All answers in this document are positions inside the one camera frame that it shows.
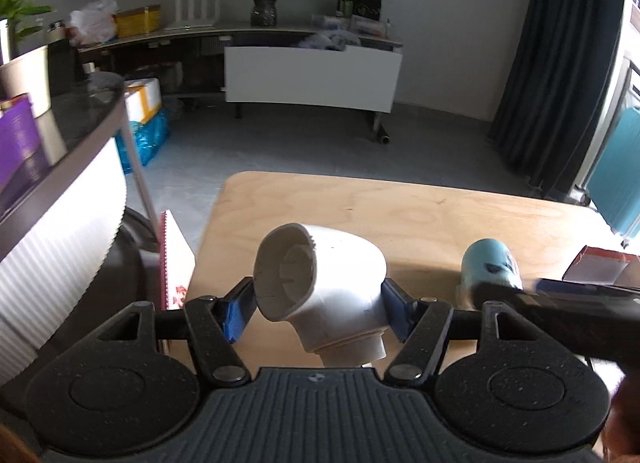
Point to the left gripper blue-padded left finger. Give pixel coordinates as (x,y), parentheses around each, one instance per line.
(214,325)

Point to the yellow tin box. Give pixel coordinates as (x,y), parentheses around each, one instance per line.
(138,21)

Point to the person's left hand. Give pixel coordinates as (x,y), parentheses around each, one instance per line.
(13,450)

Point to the toothpick jar with blue label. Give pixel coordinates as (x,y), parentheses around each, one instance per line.
(486,261)

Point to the dark blue curtain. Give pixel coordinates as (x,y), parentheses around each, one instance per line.
(556,89)

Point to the person's right hand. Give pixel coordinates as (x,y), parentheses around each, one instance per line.
(621,435)

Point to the red white booklet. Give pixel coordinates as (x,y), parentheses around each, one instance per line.
(177,263)

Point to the purple tin box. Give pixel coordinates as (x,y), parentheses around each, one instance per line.
(20,137)

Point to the dark picture box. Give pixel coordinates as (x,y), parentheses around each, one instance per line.
(368,9)

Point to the green plant on cabinet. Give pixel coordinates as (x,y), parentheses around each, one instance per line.
(19,20)

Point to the paper cup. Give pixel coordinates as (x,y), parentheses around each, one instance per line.
(28,74)

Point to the white yellow cardboard box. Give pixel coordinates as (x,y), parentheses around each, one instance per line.
(143,99)

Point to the white plastic bag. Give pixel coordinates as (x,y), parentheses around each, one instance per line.
(94,24)

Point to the TV console cabinet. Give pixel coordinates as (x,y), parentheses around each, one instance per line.
(252,65)

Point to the teal suitcase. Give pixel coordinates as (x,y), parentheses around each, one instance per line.
(614,184)

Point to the orange cardboard box tray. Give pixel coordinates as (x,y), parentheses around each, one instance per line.
(602,266)

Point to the curved side cabinet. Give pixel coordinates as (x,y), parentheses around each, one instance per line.
(56,235)

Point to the blue plastic bag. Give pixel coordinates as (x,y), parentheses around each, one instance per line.
(148,139)

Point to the white wifi router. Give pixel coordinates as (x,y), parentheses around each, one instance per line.
(195,14)

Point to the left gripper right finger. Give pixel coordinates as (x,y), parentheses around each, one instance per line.
(422,328)

